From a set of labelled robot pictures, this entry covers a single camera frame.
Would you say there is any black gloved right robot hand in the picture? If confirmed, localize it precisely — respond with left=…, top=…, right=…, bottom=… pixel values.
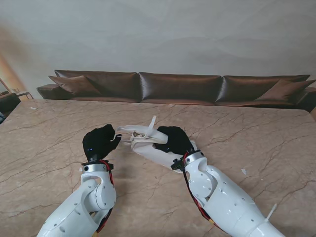
left=152, top=126, right=196, bottom=156

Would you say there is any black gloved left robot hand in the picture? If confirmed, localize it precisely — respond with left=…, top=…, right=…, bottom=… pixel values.
left=82, top=124, right=122, bottom=163

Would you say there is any cream white cosmetics bag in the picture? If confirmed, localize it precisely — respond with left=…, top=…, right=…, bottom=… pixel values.
left=116, top=115, right=198, bottom=174

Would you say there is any brown leather sofa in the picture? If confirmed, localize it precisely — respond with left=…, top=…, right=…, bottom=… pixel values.
left=37, top=70, right=316, bottom=112

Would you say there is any brown sofa pillow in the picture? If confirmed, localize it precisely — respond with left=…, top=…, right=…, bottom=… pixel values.
left=48, top=75, right=103, bottom=97
left=255, top=79, right=316, bottom=101

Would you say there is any light wooden side table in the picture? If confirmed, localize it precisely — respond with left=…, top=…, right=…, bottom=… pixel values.
left=14, top=87, right=34, bottom=101

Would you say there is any dark armchair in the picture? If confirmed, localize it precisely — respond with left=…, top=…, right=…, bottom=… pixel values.
left=0, top=92, right=22, bottom=117

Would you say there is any white zip tie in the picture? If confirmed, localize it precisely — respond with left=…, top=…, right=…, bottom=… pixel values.
left=264, top=203, right=277, bottom=223

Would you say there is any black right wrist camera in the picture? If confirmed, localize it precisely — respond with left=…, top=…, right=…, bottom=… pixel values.
left=171, top=159, right=184, bottom=171

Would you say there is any red black left arm cable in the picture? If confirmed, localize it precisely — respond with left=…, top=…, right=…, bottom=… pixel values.
left=92, top=159, right=116, bottom=235

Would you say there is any red black arm cable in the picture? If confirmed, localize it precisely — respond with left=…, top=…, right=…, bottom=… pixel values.
left=182, top=153, right=224, bottom=229
left=92, top=159, right=116, bottom=235

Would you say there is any red black right arm cable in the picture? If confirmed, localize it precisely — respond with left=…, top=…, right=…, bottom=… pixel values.
left=182, top=153, right=224, bottom=229

